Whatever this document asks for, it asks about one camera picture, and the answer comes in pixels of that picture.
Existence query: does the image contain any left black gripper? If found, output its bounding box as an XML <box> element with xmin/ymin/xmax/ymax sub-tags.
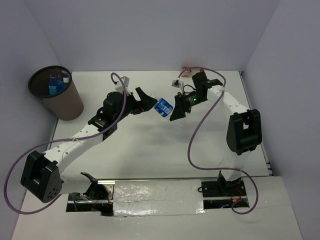
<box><xmin>114</xmin><ymin>87</ymin><xmax>157</xmax><ymax>123</ymax></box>

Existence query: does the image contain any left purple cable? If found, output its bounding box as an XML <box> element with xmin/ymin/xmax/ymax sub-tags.
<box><xmin>3</xmin><ymin>72</ymin><xmax>130</xmax><ymax>215</ymax></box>

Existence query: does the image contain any red label bottle red cap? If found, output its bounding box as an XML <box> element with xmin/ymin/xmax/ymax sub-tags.
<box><xmin>181</xmin><ymin>66</ymin><xmax>205</xmax><ymax>78</ymax></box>

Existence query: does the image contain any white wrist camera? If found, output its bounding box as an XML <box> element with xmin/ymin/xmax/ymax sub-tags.
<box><xmin>115</xmin><ymin>76</ymin><xmax>132</xmax><ymax>96</ymax></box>
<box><xmin>171</xmin><ymin>79</ymin><xmax>184</xmax><ymax>95</ymax></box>

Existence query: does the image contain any silver foil tape sheet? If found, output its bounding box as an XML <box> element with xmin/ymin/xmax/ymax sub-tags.
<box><xmin>113</xmin><ymin>179</ymin><xmax>205</xmax><ymax>217</ymax></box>

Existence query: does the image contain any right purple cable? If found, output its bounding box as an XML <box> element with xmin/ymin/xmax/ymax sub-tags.
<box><xmin>177</xmin><ymin>65</ymin><xmax>260</xmax><ymax>216</ymax></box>

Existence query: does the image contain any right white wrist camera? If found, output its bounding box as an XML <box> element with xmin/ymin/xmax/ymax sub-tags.
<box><xmin>171</xmin><ymin>79</ymin><xmax>184</xmax><ymax>95</ymax></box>

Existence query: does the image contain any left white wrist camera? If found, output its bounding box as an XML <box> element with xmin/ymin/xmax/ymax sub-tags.
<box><xmin>115</xmin><ymin>76</ymin><xmax>132</xmax><ymax>96</ymax></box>

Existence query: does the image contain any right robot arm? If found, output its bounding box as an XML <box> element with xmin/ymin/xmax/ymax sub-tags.
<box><xmin>169</xmin><ymin>71</ymin><xmax>262</xmax><ymax>197</ymax></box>

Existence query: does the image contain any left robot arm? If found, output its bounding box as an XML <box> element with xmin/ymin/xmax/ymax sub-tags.
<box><xmin>20</xmin><ymin>87</ymin><xmax>158</xmax><ymax>203</ymax></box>

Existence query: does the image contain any purple cable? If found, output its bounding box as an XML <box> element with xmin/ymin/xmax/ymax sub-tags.
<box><xmin>177</xmin><ymin>65</ymin><xmax>260</xmax><ymax>216</ymax></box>
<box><xmin>3</xmin><ymin>72</ymin><xmax>130</xmax><ymax>215</ymax></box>

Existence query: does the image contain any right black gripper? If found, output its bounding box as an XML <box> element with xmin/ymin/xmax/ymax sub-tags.
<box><xmin>170</xmin><ymin>91</ymin><xmax>207</xmax><ymax>121</ymax></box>

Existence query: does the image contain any metal base rail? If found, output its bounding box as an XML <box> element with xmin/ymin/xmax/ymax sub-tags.
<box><xmin>66</xmin><ymin>178</ymin><xmax>250</xmax><ymax>217</ymax></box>

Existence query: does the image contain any blue label bottle white cap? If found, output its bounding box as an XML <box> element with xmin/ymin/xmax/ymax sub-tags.
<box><xmin>48</xmin><ymin>73</ymin><xmax>70</xmax><ymax>95</ymax></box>

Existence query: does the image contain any brown round waste bin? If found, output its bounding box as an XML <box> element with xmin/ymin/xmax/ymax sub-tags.
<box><xmin>28</xmin><ymin>65</ymin><xmax>84</xmax><ymax>121</ymax></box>

